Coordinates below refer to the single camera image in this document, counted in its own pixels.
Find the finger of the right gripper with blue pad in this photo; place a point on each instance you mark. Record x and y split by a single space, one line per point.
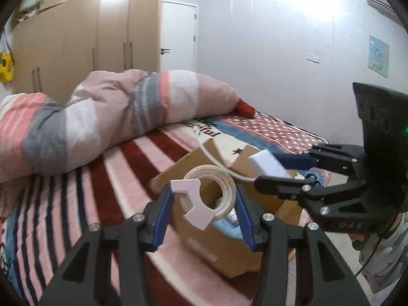
284 188
312 159

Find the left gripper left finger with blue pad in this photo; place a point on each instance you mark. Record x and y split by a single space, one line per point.
84 277

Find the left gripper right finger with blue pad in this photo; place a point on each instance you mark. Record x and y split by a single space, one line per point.
323 276

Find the white usb hub adapter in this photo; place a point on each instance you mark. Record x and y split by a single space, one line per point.
261 163

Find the grey sleeve forearm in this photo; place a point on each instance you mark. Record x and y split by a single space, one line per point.
387 264

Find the cardboard box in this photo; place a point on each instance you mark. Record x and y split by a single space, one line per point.
221 244

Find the red cloth item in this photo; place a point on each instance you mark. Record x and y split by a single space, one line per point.
244 110

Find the striped bed blanket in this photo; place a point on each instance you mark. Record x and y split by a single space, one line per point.
51 213

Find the striped pink grey duvet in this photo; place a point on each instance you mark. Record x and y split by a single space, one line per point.
41 136

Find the white air conditioner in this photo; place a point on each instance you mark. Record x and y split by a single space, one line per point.
383 7

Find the white door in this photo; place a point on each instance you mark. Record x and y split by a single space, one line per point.
178 35

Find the beige wooden wardrobe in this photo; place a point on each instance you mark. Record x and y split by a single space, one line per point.
57 43

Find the white wall switch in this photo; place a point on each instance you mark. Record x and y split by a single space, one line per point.
313 58

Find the wall poster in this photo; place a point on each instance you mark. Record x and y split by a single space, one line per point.
378 56

